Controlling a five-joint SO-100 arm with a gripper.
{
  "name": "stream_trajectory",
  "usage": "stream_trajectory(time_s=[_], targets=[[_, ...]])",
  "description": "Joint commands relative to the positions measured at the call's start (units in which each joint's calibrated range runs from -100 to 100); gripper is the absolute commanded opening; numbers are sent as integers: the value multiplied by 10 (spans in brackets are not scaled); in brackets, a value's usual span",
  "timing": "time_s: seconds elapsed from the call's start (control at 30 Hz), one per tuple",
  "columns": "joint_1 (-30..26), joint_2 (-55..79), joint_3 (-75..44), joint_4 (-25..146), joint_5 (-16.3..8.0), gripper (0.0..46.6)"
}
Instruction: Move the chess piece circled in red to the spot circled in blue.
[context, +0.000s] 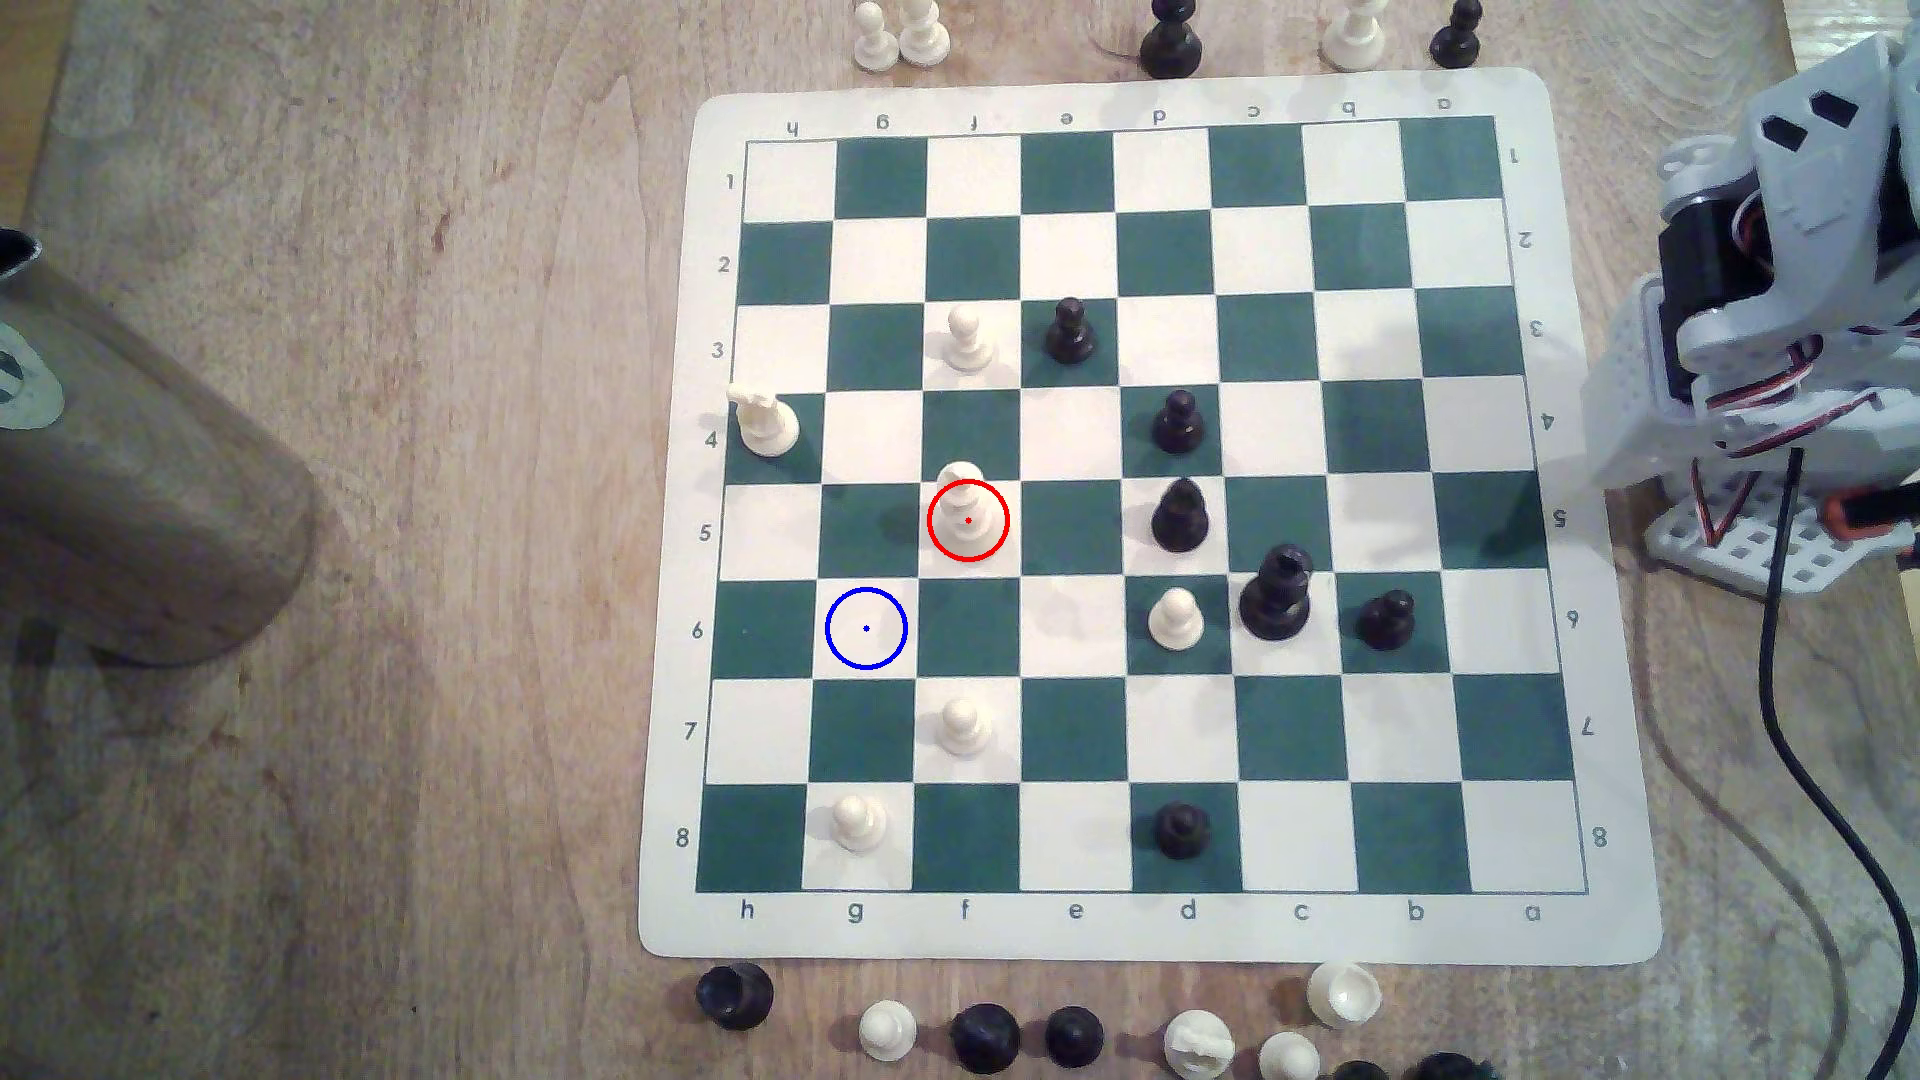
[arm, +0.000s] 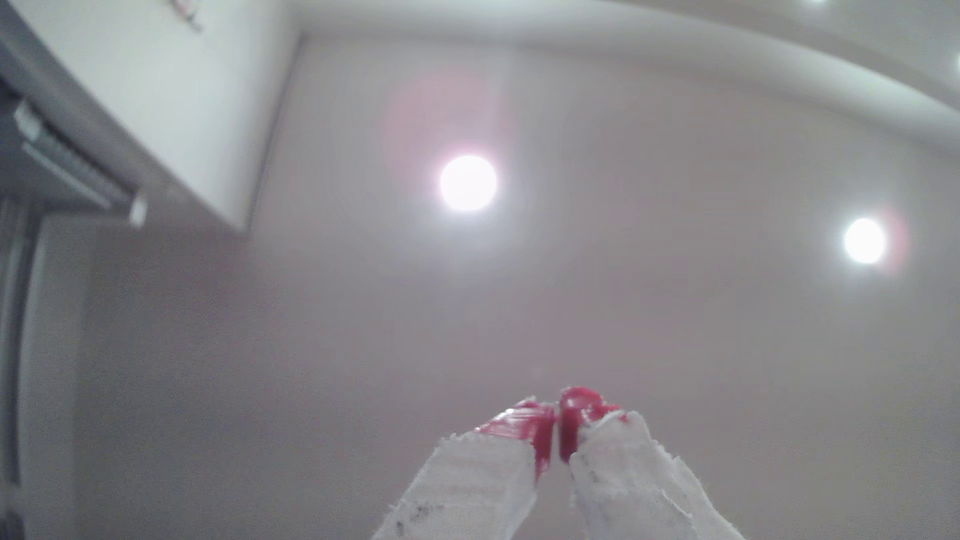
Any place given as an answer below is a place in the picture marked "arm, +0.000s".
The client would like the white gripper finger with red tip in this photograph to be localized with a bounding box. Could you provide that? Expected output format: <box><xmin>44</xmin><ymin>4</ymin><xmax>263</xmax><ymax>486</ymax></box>
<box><xmin>558</xmin><ymin>387</ymin><xmax>744</xmax><ymax>540</ymax></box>
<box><xmin>372</xmin><ymin>399</ymin><xmax>557</xmax><ymax>540</ymax></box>

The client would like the round ceiling light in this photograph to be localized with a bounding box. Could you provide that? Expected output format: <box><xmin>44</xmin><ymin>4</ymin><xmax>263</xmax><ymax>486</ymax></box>
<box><xmin>438</xmin><ymin>154</ymin><xmax>498</xmax><ymax>213</ymax></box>
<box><xmin>843</xmin><ymin>217</ymin><xmax>888</xmax><ymax>266</ymax></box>

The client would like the white wall cabinet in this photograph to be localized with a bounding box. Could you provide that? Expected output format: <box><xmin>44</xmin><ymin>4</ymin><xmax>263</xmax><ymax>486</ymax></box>
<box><xmin>7</xmin><ymin>0</ymin><xmax>301</xmax><ymax>234</ymax></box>

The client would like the grey window blind rail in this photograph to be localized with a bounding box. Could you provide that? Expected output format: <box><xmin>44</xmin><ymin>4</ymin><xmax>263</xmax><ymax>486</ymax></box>
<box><xmin>0</xmin><ymin>97</ymin><xmax>148</xmax><ymax>228</ymax></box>

